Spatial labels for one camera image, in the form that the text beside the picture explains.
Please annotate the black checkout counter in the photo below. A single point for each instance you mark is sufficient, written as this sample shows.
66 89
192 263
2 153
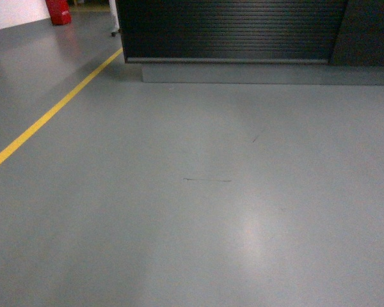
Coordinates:
255 42

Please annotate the white cart leg with wheel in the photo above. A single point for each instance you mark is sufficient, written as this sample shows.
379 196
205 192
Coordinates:
114 18

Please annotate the red fire extinguisher box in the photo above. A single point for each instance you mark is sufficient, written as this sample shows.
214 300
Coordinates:
59 12

